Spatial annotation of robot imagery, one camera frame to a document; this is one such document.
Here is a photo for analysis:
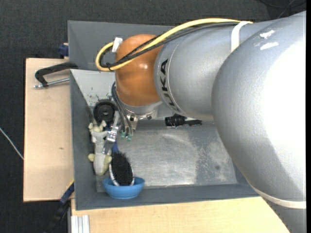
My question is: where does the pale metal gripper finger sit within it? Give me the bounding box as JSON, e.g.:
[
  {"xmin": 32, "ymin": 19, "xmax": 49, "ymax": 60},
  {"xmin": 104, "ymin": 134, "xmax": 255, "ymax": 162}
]
[
  {"xmin": 102, "ymin": 129, "xmax": 113, "ymax": 153},
  {"xmin": 105, "ymin": 129, "xmax": 118, "ymax": 155}
]

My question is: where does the pale plush toy animal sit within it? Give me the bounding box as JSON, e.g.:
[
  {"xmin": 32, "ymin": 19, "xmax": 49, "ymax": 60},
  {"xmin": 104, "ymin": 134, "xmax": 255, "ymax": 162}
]
[{"xmin": 87, "ymin": 119, "xmax": 114, "ymax": 176}]

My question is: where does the black hairbrush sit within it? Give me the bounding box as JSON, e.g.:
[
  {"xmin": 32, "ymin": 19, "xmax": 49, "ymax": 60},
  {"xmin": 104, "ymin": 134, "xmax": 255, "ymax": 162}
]
[{"xmin": 109, "ymin": 151, "xmax": 135, "ymax": 187}]

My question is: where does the grey metal bin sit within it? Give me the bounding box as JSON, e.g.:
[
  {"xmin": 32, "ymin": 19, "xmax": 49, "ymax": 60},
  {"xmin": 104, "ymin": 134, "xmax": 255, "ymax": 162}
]
[{"xmin": 67, "ymin": 20, "xmax": 262, "ymax": 211}]

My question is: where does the blue bowl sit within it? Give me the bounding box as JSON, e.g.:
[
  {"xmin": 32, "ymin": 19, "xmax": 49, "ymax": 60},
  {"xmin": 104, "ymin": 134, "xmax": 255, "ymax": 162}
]
[{"xmin": 102, "ymin": 176, "xmax": 146, "ymax": 200}]

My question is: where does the brown cardboard board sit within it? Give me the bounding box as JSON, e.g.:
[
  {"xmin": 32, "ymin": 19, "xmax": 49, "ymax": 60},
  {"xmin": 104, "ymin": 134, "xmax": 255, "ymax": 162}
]
[{"xmin": 23, "ymin": 58, "xmax": 75, "ymax": 202}]

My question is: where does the black cylinder on white bracket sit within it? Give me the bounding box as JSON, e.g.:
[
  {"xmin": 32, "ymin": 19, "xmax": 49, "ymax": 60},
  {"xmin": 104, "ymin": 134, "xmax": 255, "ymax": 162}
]
[{"xmin": 155, "ymin": 103, "xmax": 203, "ymax": 128}]

